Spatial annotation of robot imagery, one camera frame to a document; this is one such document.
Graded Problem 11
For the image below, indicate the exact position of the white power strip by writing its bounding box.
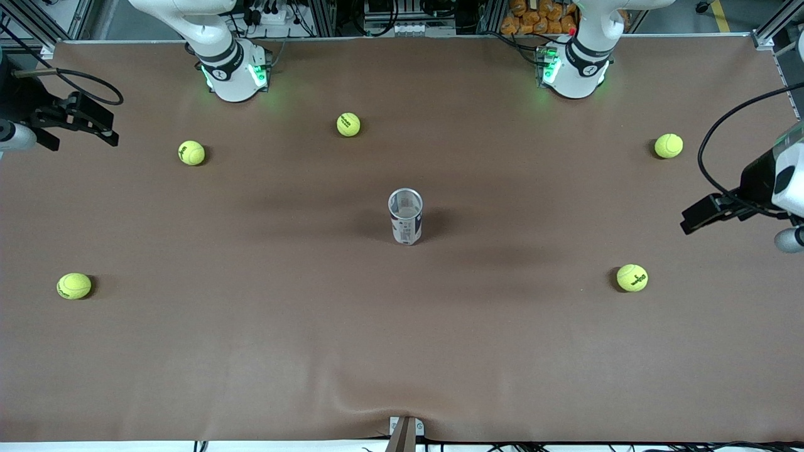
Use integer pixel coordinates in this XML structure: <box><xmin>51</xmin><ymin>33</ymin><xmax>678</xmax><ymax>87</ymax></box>
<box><xmin>247</xmin><ymin>5</ymin><xmax>291</xmax><ymax>26</ymax></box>

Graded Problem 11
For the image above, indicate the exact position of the metal table edge bracket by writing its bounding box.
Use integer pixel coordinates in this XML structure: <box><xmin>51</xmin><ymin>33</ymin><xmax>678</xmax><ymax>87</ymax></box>
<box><xmin>386</xmin><ymin>416</ymin><xmax>425</xmax><ymax>452</ymax></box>

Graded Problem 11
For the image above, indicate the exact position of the pile of orange objects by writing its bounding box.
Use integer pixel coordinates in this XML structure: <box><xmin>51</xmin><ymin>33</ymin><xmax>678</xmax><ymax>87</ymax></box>
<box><xmin>500</xmin><ymin>0</ymin><xmax>580</xmax><ymax>36</ymax></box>

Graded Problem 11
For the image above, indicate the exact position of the brown table mat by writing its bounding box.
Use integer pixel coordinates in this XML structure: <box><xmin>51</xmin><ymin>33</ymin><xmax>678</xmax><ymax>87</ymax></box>
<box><xmin>0</xmin><ymin>35</ymin><xmax>804</xmax><ymax>443</ymax></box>

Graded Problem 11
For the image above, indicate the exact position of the white and blue tennis can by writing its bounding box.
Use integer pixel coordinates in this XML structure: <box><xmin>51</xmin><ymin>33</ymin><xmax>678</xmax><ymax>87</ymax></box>
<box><xmin>388</xmin><ymin>187</ymin><xmax>425</xmax><ymax>247</ymax></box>

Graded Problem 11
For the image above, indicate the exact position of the white terminal block row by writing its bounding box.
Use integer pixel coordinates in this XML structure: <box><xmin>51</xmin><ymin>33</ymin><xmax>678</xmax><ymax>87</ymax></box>
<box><xmin>364</xmin><ymin>21</ymin><xmax>457</xmax><ymax>37</ymax></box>

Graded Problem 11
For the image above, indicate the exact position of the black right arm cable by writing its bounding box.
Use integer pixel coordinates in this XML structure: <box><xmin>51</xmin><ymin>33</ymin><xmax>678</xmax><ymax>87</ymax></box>
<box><xmin>11</xmin><ymin>66</ymin><xmax>125</xmax><ymax>107</ymax></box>

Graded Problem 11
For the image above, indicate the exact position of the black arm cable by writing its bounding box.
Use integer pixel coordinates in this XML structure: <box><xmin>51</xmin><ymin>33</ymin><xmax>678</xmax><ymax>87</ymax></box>
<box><xmin>698</xmin><ymin>82</ymin><xmax>804</xmax><ymax>203</ymax></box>
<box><xmin>11</xmin><ymin>66</ymin><xmax>125</xmax><ymax>107</ymax></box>

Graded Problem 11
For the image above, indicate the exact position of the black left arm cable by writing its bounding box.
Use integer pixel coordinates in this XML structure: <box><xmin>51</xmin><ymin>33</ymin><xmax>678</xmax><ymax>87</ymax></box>
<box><xmin>698</xmin><ymin>82</ymin><xmax>804</xmax><ymax>203</ymax></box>

